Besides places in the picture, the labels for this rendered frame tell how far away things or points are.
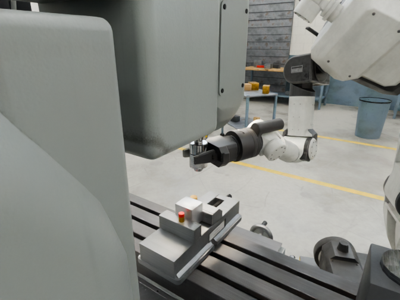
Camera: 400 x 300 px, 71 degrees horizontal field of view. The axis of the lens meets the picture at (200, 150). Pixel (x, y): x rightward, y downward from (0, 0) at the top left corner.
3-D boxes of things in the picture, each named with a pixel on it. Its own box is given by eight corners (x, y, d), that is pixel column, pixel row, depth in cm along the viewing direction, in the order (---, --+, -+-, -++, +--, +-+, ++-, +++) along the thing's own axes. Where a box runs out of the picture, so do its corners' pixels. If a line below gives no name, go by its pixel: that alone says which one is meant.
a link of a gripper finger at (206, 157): (193, 153, 68) (213, 149, 71) (193, 166, 70) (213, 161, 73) (196, 156, 67) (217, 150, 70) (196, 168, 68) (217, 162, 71)
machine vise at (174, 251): (206, 205, 104) (206, 178, 100) (242, 218, 96) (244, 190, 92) (136, 261, 77) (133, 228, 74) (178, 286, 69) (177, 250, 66)
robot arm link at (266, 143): (230, 144, 85) (258, 137, 91) (250, 169, 79) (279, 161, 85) (243, 115, 77) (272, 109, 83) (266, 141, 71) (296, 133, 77)
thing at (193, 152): (211, 164, 74) (211, 144, 72) (200, 171, 70) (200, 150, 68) (196, 161, 76) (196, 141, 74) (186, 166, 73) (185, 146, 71)
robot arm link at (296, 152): (262, 155, 94) (284, 165, 109) (292, 159, 87) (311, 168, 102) (268, 124, 95) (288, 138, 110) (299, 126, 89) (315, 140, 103)
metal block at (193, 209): (186, 213, 85) (186, 196, 83) (202, 219, 82) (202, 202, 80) (175, 221, 81) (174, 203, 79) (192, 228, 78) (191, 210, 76)
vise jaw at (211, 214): (190, 204, 92) (189, 193, 91) (222, 216, 85) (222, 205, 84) (178, 212, 87) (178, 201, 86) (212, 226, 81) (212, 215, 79)
